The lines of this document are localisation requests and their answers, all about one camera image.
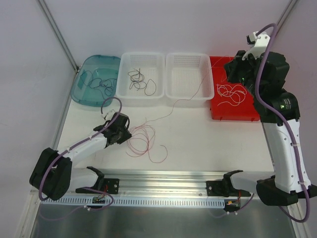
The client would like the white perforated basket left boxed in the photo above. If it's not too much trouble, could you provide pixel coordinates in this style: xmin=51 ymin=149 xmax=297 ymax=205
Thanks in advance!
xmin=116 ymin=52 xmax=165 ymax=101

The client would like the white perforated basket right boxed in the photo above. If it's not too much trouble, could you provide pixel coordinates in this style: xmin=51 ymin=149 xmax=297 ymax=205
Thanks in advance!
xmin=165 ymin=53 xmax=214 ymax=103

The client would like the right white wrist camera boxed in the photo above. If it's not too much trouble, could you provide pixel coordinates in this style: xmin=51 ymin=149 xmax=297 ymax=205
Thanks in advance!
xmin=242 ymin=31 xmax=270 ymax=60

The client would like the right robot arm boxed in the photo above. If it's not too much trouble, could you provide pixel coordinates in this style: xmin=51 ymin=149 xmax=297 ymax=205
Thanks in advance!
xmin=222 ymin=52 xmax=317 ymax=206

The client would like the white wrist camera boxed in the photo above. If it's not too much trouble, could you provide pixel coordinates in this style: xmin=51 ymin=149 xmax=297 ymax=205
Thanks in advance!
xmin=101 ymin=110 xmax=116 ymax=120
xmin=242 ymin=31 xmax=270 ymax=60

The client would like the white perforated basket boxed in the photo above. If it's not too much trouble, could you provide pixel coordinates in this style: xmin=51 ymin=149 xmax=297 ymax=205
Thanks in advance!
xmin=116 ymin=52 xmax=165 ymax=101
xmin=165 ymin=53 xmax=214 ymax=103

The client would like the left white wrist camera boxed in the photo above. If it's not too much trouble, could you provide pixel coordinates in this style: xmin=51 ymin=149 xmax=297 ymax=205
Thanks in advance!
xmin=101 ymin=110 xmax=116 ymax=120

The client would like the teal transparent plastic bin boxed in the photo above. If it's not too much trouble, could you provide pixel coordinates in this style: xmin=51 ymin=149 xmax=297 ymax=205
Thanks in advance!
xmin=71 ymin=55 xmax=120 ymax=108

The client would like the aluminium rail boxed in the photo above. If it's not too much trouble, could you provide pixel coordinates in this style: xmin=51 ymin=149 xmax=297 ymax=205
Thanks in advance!
xmin=32 ymin=169 xmax=298 ymax=199

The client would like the brown wire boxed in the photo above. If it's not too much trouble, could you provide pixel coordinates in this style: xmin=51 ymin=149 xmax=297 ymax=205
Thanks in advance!
xmin=128 ymin=78 xmax=158 ymax=97
xmin=127 ymin=66 xmax=147 ymax=90

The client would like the pink wire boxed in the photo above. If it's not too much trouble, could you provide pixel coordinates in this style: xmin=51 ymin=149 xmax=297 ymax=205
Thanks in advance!
xmin=141 ymin=56 xmax=232 ymax=127

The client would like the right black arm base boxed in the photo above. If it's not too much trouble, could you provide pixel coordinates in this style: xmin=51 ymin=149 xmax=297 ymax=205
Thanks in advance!
xmin=206 ymin=170 xmax=251 ymax=197

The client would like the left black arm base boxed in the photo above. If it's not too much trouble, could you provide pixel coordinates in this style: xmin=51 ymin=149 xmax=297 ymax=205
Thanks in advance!
xmin=68 ymin=166 xmax=119 ymax=194

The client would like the red plastic tray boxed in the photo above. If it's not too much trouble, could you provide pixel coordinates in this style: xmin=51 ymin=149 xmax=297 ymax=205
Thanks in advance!
xmin=210 ymin=56 xmax=260 ymax=122

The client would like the white slotted cable duct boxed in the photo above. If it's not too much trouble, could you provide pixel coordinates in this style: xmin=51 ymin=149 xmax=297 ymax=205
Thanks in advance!
xmin=43 ymin=195 xmax=225 ymax=209

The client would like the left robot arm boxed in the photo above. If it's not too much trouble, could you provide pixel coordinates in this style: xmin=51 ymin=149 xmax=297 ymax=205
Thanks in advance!
xmin=29 ymin=112 xmax=132 ymax=201

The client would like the dark purple wire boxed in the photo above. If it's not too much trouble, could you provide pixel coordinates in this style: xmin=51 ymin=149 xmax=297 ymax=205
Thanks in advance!
xmin=94 ymin=78 xmax=118 ymax=100
xmin=81 ymin=70 xmax=118 ymax=100

